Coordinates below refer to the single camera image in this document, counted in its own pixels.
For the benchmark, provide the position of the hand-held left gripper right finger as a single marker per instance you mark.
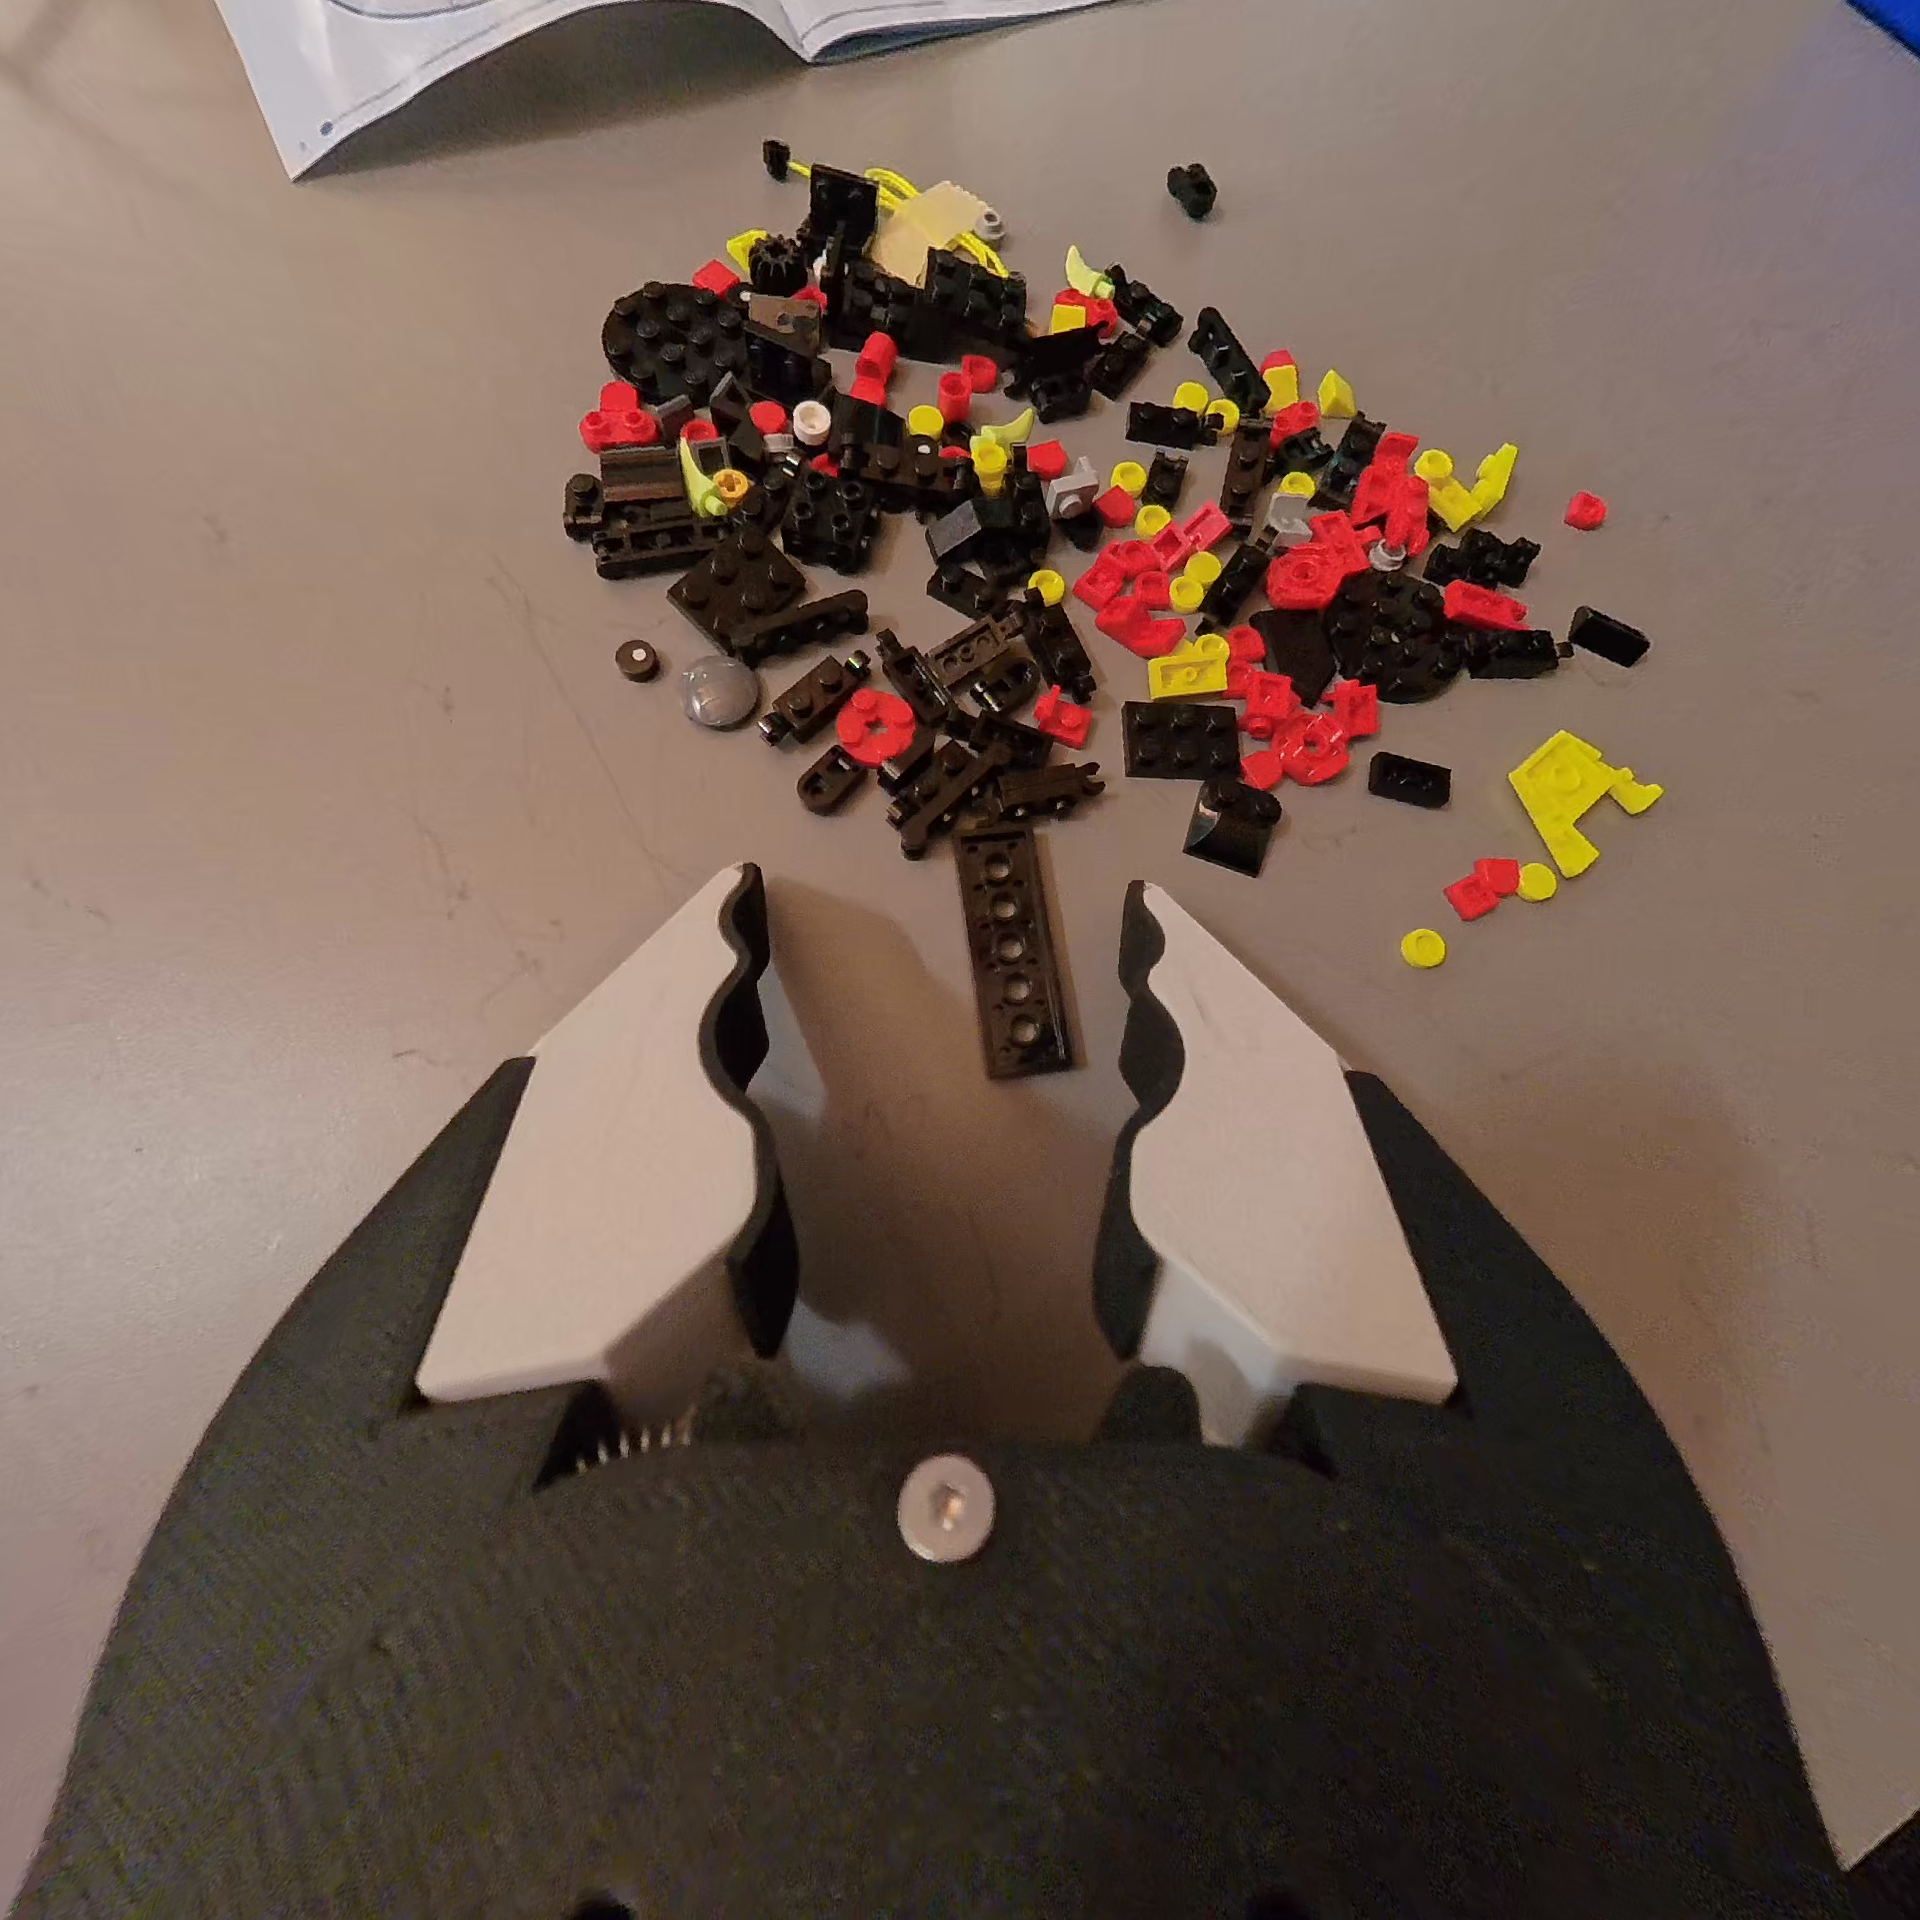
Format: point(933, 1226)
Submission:
point(1277, 1201)

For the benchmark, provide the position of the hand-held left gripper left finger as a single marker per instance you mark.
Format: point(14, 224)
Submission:
point(599, 1201)

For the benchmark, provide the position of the long black holed lego plate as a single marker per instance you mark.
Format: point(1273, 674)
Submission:
point(1017, 960)

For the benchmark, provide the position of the pile of lego pieces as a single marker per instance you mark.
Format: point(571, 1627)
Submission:
point(1049, 570)

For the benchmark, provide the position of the yellow round lego stud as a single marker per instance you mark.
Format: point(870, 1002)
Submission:
point(1538, 883)
point(1423, 947)

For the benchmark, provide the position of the small red lego piece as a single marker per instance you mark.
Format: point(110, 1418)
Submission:
point(1482, 888)

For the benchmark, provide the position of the yellow wedge lego plate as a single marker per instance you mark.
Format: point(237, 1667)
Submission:
point(1569, 787)

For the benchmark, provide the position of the grey dome lego piece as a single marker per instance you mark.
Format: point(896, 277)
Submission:
point(721, 694)

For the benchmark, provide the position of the black round lego tile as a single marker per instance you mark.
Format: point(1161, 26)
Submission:
point(638, 662)

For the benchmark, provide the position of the black sloped lego brick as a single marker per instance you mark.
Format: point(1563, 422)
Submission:
point(1610, 635)

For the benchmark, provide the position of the red round-edged lego tile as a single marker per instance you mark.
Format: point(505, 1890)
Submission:
point(1585, 510)

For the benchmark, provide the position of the small black lego connector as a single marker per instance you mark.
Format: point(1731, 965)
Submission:
point(1191, 191)

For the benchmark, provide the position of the instruction booklet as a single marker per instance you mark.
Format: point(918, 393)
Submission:
point(523, 61)

